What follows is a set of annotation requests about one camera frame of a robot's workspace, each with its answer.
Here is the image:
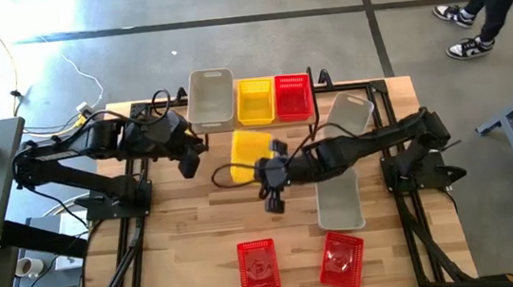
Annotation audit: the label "black aluminium table frame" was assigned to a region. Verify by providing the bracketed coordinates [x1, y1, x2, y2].
[55, 49, 513, 287]

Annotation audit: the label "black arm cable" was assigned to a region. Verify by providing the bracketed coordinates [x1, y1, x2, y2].
[206, 120, 366, 191]
[73, 87, 175, 135]

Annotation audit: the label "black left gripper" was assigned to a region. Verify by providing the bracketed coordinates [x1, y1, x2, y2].
[150, 105, 211, 182]

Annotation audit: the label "grey plastic bin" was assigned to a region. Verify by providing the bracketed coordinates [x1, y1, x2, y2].
[312, 165, 368, 235]
[317, 87, 379, 142]
[181, 66, 241, 137]

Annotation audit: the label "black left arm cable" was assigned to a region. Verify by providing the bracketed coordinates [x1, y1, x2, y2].
[73, 87, 175, 135]

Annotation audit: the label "red plastic mesh basket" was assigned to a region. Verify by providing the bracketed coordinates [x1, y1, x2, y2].
[313, 228, 370, 287]
[272, 71, 316, 124]
[236, 237, 283, 287]

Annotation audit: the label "yellow plastic mesh basket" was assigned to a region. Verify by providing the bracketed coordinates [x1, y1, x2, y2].
[226, 125, 279, 186]
[233, 76, 279, 129]

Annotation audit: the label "black desk support beam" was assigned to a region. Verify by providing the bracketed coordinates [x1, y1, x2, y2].
[0, 211, 92, 268]

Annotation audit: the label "black white sneaker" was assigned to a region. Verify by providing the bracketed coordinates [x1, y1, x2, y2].
[445, 33, 498, 62]
[431, 0, 477, 33]

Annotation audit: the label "white power strip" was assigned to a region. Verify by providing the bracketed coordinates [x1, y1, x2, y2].
[74, 101, 97, 129]

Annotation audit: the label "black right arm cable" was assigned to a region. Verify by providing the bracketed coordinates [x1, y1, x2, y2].
[206, 120, 366, 191]

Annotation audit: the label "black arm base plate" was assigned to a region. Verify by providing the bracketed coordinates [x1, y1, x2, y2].
[379, 145, 470, 197]
[73, 187, 156, 225]

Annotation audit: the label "wooden shelf with black legs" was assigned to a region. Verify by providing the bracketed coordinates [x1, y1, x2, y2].
[182, 65, 323, 154]

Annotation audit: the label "white floor cable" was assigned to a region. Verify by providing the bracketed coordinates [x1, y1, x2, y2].
[58, 48, 106, 112]

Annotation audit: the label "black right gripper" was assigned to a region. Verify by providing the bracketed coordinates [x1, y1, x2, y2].
[250, 138, 296, 217]

